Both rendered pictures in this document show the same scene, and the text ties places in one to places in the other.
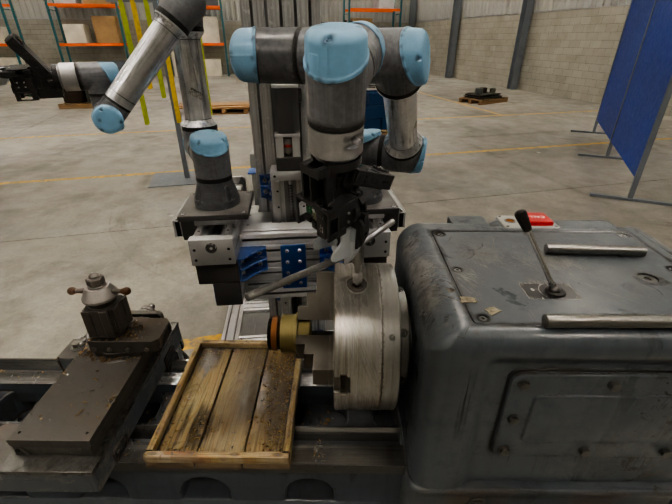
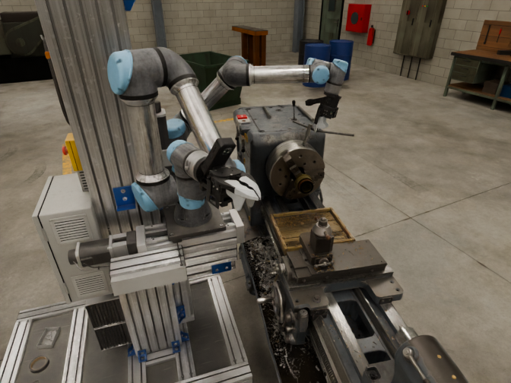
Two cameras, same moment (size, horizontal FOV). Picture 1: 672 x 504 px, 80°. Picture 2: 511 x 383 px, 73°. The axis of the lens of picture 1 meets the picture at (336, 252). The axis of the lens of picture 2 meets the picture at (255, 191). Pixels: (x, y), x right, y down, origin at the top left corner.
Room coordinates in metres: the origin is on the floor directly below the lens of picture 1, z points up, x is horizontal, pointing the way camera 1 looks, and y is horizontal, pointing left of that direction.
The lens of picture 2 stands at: (1.28, 1.58, 1.96)
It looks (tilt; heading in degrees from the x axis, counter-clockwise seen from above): 31 degrees down; 258
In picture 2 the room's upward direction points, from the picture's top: straight up
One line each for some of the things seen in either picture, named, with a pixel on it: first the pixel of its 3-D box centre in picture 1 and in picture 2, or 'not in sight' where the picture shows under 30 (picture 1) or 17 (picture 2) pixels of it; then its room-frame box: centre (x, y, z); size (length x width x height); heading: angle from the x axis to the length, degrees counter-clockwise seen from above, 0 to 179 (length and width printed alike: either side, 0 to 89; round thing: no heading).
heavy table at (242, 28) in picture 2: not in sight; (249, 46); (-0.85, -9.07, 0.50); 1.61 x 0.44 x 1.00; 104
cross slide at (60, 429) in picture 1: (105, 369); (331, 261); (0.72, 0.56, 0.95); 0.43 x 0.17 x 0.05; 179
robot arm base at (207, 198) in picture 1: (215, 188); (192, 205); (1.28, 0.40, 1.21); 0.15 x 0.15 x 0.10
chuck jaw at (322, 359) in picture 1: (321, 361); (315, 174); (0.60, 0.03, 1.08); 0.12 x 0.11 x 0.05; 179
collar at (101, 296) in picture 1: (98, 291); (322, 227); (0.78, 0.56, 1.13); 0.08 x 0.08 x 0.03
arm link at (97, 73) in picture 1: (99, 77); (186, 158); (1.28, 0.70, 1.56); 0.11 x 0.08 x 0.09; 117
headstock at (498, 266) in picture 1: (533, 336); (274, 146); (0.71, -0.45, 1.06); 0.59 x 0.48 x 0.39; 89
